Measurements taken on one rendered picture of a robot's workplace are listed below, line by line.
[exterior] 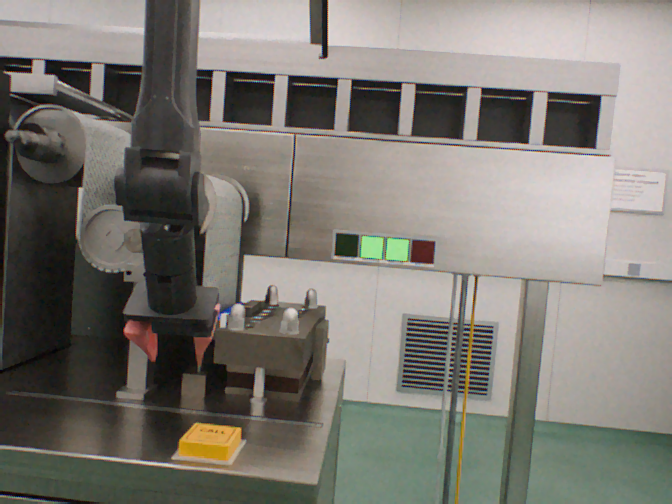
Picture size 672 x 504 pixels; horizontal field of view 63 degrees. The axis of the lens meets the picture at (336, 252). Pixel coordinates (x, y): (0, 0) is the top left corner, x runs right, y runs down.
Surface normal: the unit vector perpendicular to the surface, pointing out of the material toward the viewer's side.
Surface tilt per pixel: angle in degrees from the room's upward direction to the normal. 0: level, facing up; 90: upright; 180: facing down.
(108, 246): 90
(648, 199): 90
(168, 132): 94
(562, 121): 90
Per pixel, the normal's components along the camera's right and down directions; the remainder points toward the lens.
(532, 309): -0.07, 0.04
